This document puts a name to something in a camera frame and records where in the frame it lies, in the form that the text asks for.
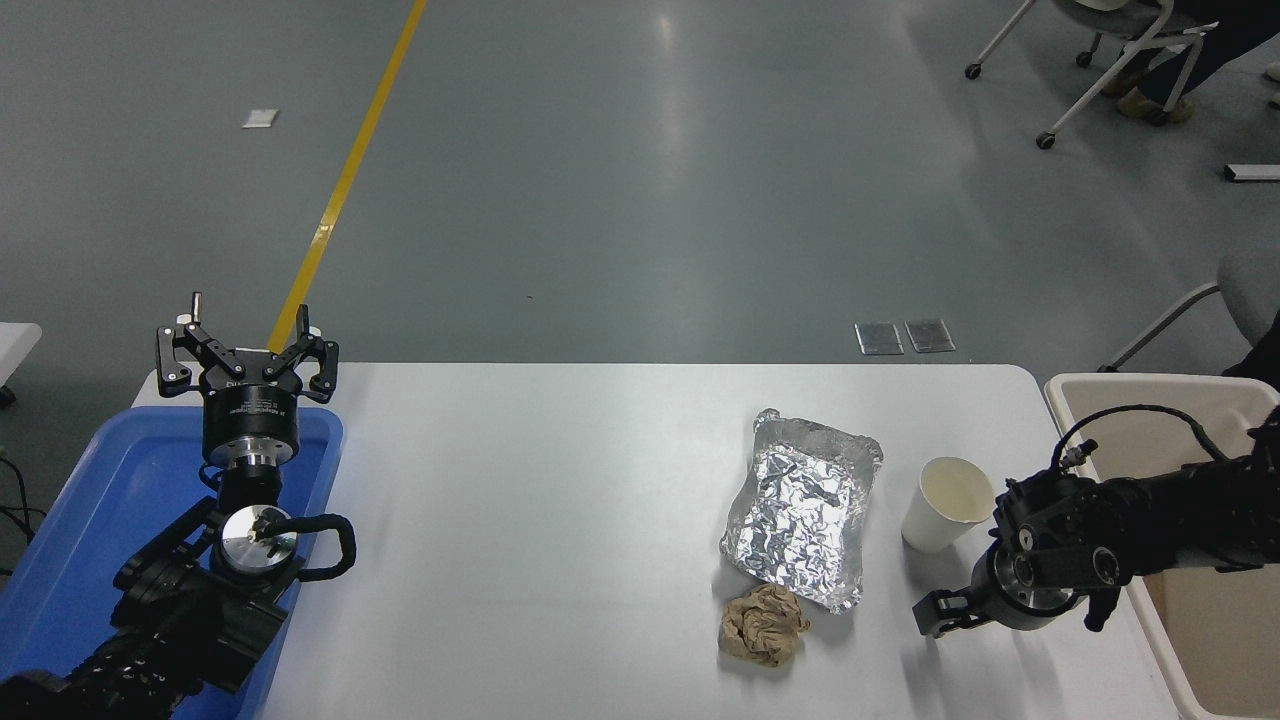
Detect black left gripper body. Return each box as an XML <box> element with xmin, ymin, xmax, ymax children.
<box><xmin>203</xmin><ymin>370</ymin><xmax>303</xmax><ymax>464</ymax></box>

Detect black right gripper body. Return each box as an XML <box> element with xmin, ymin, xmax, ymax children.
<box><xmin>970</xmin><ymin>540</ymin><xmax>1087</xmax><ymax>633</ymax></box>

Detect white paper cup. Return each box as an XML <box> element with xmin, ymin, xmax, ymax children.
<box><xmin>900</xmin><ymin>456</ymin><xmax>997</xmax><ymax>554</ymax></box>

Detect crumpled silver foil tray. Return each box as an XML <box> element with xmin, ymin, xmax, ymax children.
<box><xmin>718</xmin><ymin>407</ymin><xmax>885</xmax><ymax>615</ymax></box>

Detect crumpled tan paper ball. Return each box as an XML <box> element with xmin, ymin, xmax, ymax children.
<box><xmin>717</xmin><ymin>583</ymin><xmax>812</xmax><ymax>669</ymax></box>

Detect blue plastic tray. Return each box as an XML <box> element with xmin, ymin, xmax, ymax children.
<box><xmin>0</xmin><ymin>405</ymin><xmax>345</xmax><ymax>720</ymax></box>

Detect small white side table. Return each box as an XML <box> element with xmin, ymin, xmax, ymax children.
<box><xmin>0</xmin><ymin>322</ymin><xmax>44</xmax><ymax>409</ymax></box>

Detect large pale plastic bin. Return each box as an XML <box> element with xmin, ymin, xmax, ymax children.
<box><xmin>1043</xmin><ymin>372</ymin><xmax>1280</xmax><ymax>720</ymax></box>

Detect person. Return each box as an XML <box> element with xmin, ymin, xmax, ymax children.
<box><xmin>1221</xmin><ymin>310</ymin><xmax>1280</xmax><ymax>393</ymax></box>
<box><xmin>1100</xmin><ymin>0</ymin><xmax>1280</xmax><ymax>127</ymax></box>

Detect white-framed wheeled chair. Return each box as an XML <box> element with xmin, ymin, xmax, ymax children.
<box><xmin>963</xmin><ymin>0</ymin><xmax>1217</xmax><ymax>151</ymax></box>

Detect black floor cables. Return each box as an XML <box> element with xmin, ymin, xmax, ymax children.
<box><xmin>0</xmin><ymin>450</ymin><xmax>47</xmax><ymax>581</ymax></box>

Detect grey chair with metal frame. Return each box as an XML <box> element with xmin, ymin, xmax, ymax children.
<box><xmin>1097</xmin><ymin>250</ymin><xmax>1280</xmax><ymax>375</ymax></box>

